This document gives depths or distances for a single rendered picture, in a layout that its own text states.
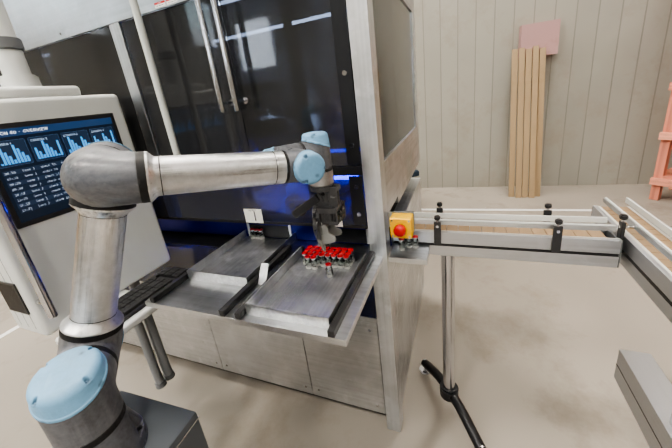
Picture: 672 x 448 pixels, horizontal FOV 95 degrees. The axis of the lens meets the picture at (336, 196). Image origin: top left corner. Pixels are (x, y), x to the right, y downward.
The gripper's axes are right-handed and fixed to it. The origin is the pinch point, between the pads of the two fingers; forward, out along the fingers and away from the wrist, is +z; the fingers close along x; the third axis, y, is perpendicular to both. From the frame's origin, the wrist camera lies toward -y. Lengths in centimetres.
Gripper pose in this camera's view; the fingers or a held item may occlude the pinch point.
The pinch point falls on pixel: (324, 244)
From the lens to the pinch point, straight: 99.1
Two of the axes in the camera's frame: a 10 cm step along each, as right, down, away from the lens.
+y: 9.2, 0.1, -3.8
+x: 3.6, -3.3, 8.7
